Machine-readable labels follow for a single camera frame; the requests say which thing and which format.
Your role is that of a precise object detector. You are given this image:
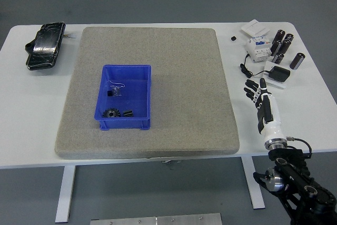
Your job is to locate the grey metal plate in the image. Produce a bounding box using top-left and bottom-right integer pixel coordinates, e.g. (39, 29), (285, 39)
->
(90, 212), (223, 225)

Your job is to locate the grey-brown mat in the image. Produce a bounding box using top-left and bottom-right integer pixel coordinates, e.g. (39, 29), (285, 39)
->
(54, 26), (241, 160)

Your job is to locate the black adapter cord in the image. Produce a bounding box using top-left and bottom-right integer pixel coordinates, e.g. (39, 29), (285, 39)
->
(239, 53), (272, 79)

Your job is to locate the white table leg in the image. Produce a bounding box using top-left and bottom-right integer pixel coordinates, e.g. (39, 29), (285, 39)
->
(241, 156), (266, 210)
(54, 165), (77, 223)

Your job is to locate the blue plastic box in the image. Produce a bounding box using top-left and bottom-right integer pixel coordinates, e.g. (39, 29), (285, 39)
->
(94, 63), (153, 131)

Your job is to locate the white circuit breaker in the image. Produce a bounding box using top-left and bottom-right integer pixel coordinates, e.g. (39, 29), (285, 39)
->
(245, 35), (272, 64)

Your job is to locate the white wall switch plate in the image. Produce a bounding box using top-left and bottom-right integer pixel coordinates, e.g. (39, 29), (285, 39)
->
(241, 18), (271, 37)

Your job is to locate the black power adapter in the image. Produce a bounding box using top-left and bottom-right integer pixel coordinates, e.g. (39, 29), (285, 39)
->
(270, 66), (291, 83)

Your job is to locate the small clear bag with part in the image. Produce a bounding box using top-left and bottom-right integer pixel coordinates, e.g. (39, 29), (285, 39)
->
(106, 80), (126, 97)

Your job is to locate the large black gear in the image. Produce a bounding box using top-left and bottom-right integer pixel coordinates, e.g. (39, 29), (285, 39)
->
(102, 107), (122, 118)

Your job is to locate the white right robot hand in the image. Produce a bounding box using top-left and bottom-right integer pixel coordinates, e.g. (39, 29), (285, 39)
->
(243, 77), (287, 142)

